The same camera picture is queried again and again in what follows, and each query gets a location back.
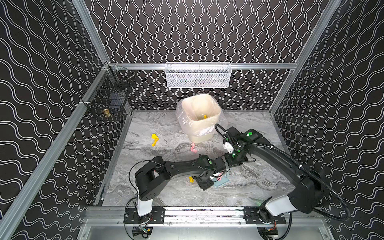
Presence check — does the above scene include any pale green dustpan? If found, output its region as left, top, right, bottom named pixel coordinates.
left=213, top=174, right=230, bottom=187

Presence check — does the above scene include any pink paper scrap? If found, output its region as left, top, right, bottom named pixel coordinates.
left=191, top=143, right=198, bottom=154

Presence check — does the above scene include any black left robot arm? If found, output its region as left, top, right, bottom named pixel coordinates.
left=135, top=155, right=226, bottom=217

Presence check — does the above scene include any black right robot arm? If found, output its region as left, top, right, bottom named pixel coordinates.
left=224, top=127, right=324, bottom=217

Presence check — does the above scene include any clear plastic bin liner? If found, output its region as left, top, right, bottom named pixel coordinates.
left=175, top=93, right=229, bottom=138

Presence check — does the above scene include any cream plastic waste bin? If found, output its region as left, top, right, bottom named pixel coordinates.
left=181, top=93, right=222, bottom=144

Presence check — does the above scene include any brass object in basket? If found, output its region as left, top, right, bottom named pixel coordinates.
left=103, top=109, right=112, bottom=118

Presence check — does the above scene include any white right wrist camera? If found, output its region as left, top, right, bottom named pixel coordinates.
left=223, top=142, right=234, bottom=154

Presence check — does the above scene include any white wire wall basket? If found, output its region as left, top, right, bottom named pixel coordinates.
left=165, top=62, right=232, bottom=89

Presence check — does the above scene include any black wire side basket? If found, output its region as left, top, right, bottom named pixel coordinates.
left=86, top=64, right=137, bottom=122

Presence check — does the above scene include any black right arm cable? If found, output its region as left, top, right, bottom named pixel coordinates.
left=214, top=123, right=352, bottom=222

